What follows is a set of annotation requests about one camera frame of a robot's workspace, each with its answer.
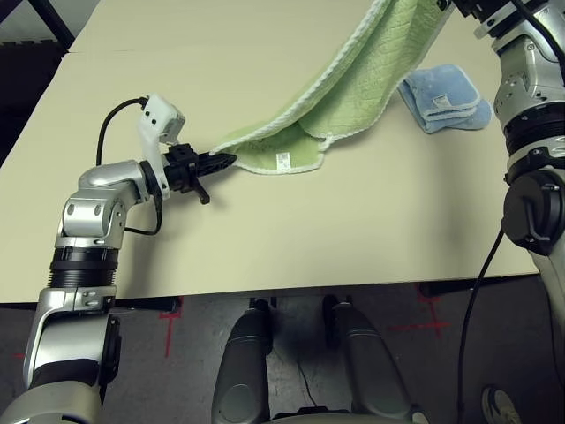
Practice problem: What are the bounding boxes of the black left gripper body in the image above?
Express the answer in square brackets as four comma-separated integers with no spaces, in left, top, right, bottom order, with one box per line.
[163,143,212,207]

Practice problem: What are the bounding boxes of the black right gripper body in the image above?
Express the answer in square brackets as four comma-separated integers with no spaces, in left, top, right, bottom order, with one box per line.
[437,0,486,19]

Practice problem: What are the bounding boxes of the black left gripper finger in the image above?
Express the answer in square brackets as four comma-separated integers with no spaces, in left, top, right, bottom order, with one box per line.
[197,161,234,177]
[196,152,239,165]

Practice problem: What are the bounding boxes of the green towel white trim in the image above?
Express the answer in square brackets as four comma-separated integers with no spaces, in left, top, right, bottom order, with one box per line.
[210,0,445,176]

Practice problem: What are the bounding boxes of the folded blue towel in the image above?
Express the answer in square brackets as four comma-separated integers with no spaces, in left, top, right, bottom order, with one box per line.
[396,64,493,135]

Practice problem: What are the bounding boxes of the black table foot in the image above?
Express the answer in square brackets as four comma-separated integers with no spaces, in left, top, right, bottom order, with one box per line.
[115,296,183,314]

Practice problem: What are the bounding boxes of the black foam floor mat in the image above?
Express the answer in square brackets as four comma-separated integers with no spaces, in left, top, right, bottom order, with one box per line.
[0,39,67,155]

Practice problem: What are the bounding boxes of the black framed side table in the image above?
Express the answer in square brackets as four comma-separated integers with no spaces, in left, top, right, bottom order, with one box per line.
[0,0,76,52]

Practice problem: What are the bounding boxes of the grey robot left leg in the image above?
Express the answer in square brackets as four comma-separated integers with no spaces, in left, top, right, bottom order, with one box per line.
[211,299,273,424]

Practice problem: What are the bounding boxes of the grey white sneaker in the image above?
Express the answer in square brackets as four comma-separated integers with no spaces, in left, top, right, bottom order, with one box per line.
[480,383,525,424]

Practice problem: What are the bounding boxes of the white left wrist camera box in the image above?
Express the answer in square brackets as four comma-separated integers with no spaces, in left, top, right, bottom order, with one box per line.
[136,92,186,198]

